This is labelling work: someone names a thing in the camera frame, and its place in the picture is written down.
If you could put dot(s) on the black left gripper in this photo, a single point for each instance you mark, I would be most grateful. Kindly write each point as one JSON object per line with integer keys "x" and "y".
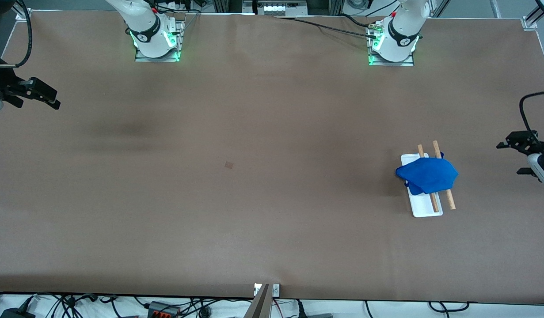
{"x": 530, "y": 144}

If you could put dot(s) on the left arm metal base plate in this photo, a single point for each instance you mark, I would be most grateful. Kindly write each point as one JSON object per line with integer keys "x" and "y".
{"x": 408, "y": 63}

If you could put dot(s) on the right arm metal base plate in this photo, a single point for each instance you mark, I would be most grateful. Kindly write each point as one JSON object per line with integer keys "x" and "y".
{"x": 180, "y": 44}

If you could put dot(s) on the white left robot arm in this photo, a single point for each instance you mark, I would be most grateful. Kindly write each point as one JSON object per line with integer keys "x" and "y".
{"x": 402, "y": 31}

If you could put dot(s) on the black red power box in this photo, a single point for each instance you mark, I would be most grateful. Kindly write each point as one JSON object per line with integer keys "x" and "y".
{"x": 163, "y": 309}

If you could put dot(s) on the white control device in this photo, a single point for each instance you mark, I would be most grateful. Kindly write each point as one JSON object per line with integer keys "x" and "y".
{"x": 280, "y": 9}

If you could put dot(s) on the brown camera post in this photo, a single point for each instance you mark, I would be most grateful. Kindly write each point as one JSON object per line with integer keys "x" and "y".
{"x": 259, "y": 304}

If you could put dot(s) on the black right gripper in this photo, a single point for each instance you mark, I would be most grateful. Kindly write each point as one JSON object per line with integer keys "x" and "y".
{"x": 2, "y": 80}

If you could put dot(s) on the blue cloth towel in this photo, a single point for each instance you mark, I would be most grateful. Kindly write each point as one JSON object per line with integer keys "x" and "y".
{"x": 426, "y": 176}

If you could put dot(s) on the black power adapter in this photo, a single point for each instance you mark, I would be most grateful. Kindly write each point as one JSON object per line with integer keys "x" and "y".
{"x": 16, "y": 314}

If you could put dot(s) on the small metal bracket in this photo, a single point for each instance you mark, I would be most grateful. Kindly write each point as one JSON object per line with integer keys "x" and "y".
{"x": 276, "y": 290}

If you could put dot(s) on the aluminium frame corner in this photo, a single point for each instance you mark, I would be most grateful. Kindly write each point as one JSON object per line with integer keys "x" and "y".
{"x": 530, "y": 22}
{"x": 20, "y": 15}

